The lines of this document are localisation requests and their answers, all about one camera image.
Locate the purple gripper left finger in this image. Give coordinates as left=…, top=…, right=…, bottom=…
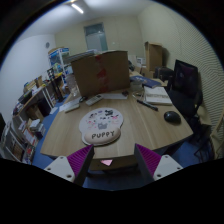
left=45, top=145, right=94, bottom=186

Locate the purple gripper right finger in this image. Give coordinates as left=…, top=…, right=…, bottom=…
left=134, top=144, right=182, bottom=183

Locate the puppy print mouse pad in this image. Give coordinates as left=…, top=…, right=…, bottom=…
left=79, top=107, right=124, bottom=146

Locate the black computer mouse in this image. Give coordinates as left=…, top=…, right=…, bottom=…
left=164, top=111, right=181, bottom=124

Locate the pink sticky note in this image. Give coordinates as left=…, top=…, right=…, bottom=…
left=100, top=160, right=113, bottom=166

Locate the black pen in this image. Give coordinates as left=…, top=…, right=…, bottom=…
left=136, top=99, right=158, bottom=111

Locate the low bookshelf with books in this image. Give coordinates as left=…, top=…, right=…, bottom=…
left=0, top=113, right=46, bottom=164

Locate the white open book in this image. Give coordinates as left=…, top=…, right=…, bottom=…
left=144, top=86, right=172, bottom=105

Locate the wooden side desk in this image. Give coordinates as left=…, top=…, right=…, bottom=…
left=15, top=84, right=57, bottom=120

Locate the white remote control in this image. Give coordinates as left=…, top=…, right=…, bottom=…
left=86, top=94, right=103, bottom=106

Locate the black office chair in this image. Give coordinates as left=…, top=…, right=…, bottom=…
left=167, top=60, right=203, bottom=123

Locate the blue book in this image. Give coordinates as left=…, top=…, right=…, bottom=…
left=130, top=75, right=161, bottom=88

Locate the large cardboard box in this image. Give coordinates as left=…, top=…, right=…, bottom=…
left=72, top=51, right=130, bottom=96

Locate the blue white boxes stack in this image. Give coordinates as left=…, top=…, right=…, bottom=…
left=48, top=47, right=73, bottom=76

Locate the tall cardboard box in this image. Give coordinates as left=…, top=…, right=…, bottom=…
left=144, top=42, right=162, bottom=71

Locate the white grey door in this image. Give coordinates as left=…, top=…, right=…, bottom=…
left=84, top=23, right=108, bottom=51

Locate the ceiling light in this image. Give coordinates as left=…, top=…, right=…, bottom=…
left=71, top=3, right=84, bottom=14

